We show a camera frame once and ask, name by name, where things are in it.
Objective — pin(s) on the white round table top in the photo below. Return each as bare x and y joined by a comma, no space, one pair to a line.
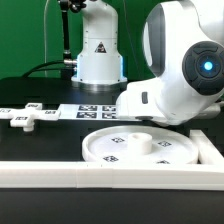
138,144

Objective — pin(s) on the white marker sheet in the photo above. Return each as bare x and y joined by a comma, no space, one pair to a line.
87,112

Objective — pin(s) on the white cross-shaped table base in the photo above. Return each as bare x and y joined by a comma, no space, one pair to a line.
26,117

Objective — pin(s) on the white L-shaped fence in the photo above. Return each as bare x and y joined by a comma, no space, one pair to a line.
207,174

